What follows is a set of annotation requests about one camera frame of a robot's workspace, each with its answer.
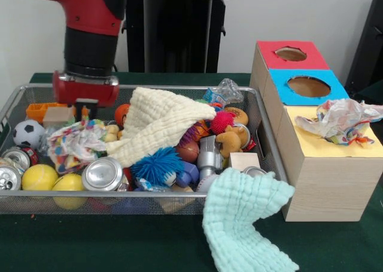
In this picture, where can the light wooden block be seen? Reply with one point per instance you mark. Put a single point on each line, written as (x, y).
(58, 116)

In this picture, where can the mint green muslin cloth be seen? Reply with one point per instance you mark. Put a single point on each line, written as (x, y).
(239, 200)

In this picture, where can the yellow tennis ball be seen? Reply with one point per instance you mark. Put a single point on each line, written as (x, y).
(39, 176)

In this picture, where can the small black and white soccer ball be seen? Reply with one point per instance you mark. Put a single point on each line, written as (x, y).
(28, 134)

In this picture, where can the silver drink can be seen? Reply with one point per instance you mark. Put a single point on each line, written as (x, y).
(101, 173)
(8, 177)

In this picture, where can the wooden box with three holes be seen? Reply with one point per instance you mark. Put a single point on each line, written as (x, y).
(329, 188)

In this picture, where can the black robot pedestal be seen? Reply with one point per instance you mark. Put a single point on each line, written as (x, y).
(179, 30)

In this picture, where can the cream muslin cloth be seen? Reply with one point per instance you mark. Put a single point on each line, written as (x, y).
(155, 122)

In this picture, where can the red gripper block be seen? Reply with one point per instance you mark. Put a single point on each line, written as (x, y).
(86, 92)

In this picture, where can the blue spiky rubber ball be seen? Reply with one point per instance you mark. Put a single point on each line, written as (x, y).
(155, 166)

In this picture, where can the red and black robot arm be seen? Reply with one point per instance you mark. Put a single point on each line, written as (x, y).
(89, 45)

